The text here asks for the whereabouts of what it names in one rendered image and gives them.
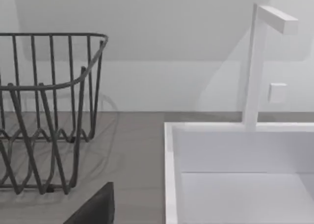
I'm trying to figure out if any white sink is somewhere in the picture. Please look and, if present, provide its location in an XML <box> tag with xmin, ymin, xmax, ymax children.
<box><xmin>163</xmin><ymin>122</ymin><xmax>314</xmax><ymax>224</ymax></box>

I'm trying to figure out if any tall white tap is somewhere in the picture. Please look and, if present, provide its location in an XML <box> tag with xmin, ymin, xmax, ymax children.
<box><xmin>241</xmin><ymin>2</ymin><xmax>299</xmax><ymax>133</ymax></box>

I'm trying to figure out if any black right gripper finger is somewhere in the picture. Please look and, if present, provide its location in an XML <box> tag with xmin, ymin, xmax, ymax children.
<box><xmin>63</xmin><ymin>181</ymin><xmax>115</xmax><ymax>224</ymax></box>

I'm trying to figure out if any grey wire basket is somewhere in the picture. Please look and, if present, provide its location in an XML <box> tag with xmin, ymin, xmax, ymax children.
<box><xmin>0</xmin><ymin>32</ymin><xmax>109</xmax><ymax>195</ymax></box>

